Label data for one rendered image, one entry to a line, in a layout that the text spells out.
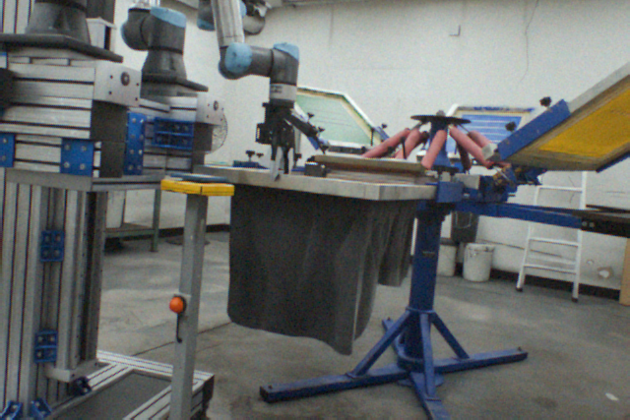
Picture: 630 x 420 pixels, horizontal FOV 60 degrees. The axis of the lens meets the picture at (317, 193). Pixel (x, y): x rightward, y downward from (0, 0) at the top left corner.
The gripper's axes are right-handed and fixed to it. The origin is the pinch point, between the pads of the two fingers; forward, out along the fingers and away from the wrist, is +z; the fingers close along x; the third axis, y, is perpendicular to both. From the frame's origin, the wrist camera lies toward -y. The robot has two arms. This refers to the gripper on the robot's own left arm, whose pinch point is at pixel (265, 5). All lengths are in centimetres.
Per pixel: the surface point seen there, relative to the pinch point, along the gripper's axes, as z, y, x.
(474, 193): 65, 60, 83
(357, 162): -4, 55, 67
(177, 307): -83, 93, 78
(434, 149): 56, 45, 64
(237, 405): -8, 164, 35
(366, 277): -37, 83, 100
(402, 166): -1, 53, 83
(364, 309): -36, 92, 101
